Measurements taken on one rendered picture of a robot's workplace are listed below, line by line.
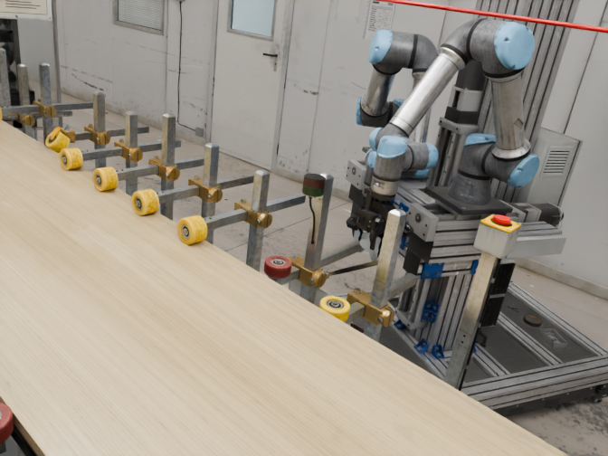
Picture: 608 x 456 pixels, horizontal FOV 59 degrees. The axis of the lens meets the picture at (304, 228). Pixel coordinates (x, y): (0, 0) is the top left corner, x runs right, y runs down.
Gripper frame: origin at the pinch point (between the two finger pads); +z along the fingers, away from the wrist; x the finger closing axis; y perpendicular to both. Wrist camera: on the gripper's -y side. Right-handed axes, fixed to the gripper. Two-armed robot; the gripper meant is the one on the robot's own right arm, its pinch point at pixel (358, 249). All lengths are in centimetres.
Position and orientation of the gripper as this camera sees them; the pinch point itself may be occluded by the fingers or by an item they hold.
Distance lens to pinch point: 190.9
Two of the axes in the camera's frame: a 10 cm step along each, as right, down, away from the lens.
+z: -1.3, 9.0, 4.1
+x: -7.4, -3.6, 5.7
